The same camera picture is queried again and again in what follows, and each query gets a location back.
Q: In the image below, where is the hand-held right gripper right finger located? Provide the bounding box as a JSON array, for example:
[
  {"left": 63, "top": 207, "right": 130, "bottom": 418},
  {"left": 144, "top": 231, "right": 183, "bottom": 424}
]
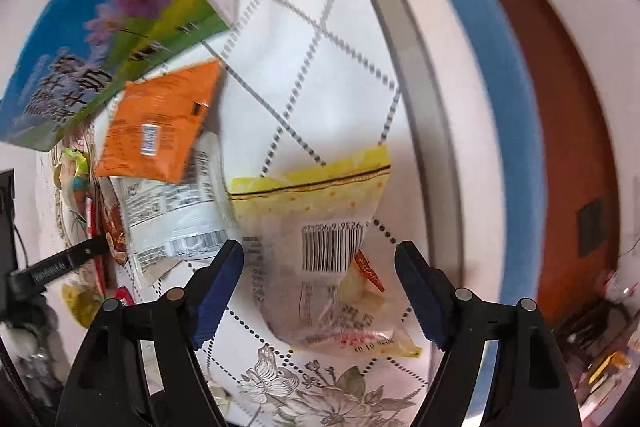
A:
[{"left": 394, "top": 241, "right": 583, "bottom": 427}]

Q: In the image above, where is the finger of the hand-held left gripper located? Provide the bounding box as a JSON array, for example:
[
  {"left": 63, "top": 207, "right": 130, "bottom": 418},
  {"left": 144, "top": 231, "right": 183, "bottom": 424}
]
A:
[{"left": 10, "top": 234, "right": 110, "bottom": 298}]

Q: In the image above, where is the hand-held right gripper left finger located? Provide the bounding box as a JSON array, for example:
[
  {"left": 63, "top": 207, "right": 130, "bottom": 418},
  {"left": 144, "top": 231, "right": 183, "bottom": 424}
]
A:
[{"left": 55, "top": 239, "right": 246, "bottom": 427}]

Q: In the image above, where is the white snack packet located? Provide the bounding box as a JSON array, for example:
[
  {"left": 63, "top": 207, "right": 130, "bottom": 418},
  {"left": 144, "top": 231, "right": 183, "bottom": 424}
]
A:
[{"left": 107, "top": 132, "right": 238, "bottom": 290}]

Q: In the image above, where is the orange snack packet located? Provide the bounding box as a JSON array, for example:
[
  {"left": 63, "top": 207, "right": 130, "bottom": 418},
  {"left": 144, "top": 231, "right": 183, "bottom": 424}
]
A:
[{"left": 94, "top": 59, "right": 224, "bottom": 184}]

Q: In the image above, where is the blue flower print cardboard box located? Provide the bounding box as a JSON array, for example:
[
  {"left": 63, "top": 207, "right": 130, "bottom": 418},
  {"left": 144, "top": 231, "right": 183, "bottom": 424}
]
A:
[{"left": 0, "top": 0, "right": 281, "bottom": 152}]

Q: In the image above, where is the small yellow snack packet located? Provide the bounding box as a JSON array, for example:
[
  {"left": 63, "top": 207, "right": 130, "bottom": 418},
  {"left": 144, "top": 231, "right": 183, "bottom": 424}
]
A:
[{"left": 60, "top": 282, "right": 101, "bottom": 328}]

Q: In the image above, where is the red snack packet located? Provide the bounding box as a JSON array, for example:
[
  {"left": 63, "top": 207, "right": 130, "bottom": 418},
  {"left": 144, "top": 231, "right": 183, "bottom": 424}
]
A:
[{"left": 82, "top": 192, "right": 136, "bottom": 308}]

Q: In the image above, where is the green yellow candy packet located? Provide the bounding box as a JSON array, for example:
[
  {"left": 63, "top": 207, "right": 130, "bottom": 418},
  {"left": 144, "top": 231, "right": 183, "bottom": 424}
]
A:
[{"left": 52, "top": 147, "right": 96, "bottom": 208}]

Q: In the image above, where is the black square floor plate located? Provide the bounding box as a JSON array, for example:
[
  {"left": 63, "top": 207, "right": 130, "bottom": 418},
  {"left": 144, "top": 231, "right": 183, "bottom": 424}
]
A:
[{"left": 577, "top": 199, "right": 608, "bottom": 258}]

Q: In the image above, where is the blurred colourful clutter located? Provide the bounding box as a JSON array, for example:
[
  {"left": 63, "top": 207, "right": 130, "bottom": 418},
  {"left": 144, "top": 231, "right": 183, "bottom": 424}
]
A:
[{"left": 550, "top": 267, "right": 640, "bottom": 427}]

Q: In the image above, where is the white patterned tablecloth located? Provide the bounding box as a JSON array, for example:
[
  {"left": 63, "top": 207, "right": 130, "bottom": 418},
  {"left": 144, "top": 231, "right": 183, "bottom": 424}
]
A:
[{"left": 30, "top": 0, "right": 451, "bottom": 427}]

